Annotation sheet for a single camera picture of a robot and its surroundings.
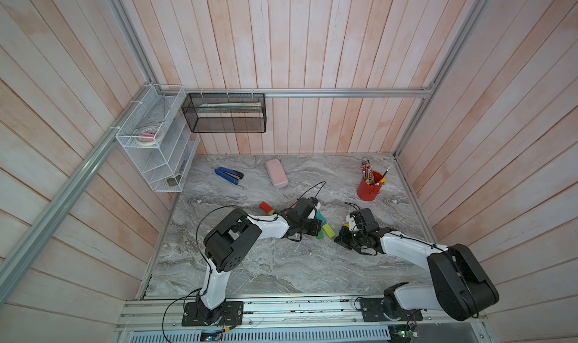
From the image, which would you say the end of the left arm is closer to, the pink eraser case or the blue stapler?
the pink eraser case

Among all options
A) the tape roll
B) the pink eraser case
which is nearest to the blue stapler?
the pink eraser case

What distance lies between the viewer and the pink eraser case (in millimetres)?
1077
